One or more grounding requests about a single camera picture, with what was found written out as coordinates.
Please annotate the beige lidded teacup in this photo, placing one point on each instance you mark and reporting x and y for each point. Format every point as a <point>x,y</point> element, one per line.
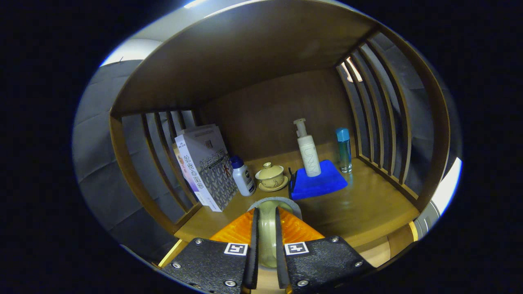
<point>269,175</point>

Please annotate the purple book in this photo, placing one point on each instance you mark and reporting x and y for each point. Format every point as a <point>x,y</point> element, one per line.
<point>179,163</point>

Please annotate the white book with patterned cover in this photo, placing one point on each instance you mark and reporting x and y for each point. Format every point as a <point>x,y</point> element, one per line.
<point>212,175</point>

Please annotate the wooden cabinet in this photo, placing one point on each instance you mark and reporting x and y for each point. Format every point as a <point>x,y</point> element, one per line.
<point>245,53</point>

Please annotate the wooden countertop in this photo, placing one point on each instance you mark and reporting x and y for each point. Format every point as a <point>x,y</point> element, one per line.
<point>359,204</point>

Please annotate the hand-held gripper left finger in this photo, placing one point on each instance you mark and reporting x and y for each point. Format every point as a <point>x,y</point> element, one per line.
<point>252,253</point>

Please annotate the blue folded cloth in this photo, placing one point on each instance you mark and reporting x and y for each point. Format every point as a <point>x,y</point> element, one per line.
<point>318,185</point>

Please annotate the clear blue bottle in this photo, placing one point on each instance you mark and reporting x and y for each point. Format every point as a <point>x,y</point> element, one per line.
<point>344,149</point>

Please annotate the white pump bottle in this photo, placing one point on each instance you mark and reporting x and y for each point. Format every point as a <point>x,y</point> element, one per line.
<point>310,157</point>

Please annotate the white bottle with blue cap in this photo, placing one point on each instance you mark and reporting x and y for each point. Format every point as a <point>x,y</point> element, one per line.
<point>244,179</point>

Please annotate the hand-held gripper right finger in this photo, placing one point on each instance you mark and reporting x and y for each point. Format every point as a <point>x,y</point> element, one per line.
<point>281,253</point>

